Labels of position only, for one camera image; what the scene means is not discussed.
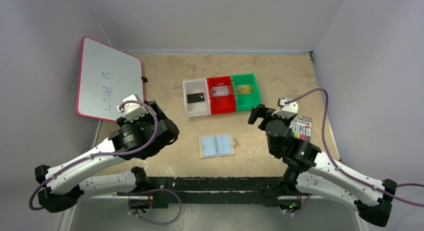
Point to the beige leather card holder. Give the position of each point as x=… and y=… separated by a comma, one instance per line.
x=214, y=146

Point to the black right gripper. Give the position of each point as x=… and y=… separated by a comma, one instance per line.
x=265, y=116

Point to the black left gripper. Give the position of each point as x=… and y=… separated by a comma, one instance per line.
x=159, y=111

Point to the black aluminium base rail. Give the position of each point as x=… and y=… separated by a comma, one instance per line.
x=265, y=191

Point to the gold credit card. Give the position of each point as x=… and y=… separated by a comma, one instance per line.
x=244, y=89

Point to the black credit card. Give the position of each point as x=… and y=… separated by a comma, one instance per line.
x=195, y=98

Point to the pack of coloured markers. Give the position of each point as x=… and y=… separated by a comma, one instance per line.
x=302, y=128

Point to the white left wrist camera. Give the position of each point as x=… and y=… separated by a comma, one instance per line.
x=132, y=110

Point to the pink framed whiteboard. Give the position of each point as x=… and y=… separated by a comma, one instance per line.
x=106, y=77

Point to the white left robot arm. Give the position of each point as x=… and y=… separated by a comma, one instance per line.
x=59, y=189

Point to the green plastic bin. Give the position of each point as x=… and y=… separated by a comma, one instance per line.
x=246, y=102

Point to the white plastic bin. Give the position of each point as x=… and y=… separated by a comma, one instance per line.
x=196, y=109

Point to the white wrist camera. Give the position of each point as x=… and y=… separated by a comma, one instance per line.
x=287, y=109
x=132, y=110

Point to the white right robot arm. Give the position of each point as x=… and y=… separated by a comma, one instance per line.
x=311, y=171

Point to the red plastic bin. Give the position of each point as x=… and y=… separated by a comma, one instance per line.
x=225, y=104

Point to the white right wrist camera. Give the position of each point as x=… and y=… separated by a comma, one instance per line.
x=287, y=109

